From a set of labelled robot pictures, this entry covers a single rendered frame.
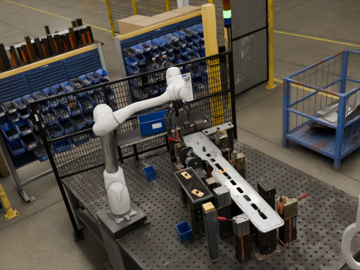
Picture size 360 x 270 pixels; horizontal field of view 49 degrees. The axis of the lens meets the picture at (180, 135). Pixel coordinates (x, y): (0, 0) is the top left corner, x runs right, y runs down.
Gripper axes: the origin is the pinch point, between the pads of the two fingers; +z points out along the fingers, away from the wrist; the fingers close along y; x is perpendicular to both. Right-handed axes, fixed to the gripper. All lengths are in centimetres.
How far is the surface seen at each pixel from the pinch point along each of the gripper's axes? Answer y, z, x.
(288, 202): 42, 40, -72
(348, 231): -52, -102, -216
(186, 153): 3.6, 32.2, 6.6
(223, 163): 30, 46, -2
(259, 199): 31, 46, -54
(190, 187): -11.2, 30.1, -36.7
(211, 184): 6.7, 38.7, -30.4
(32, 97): -104, 31, 210
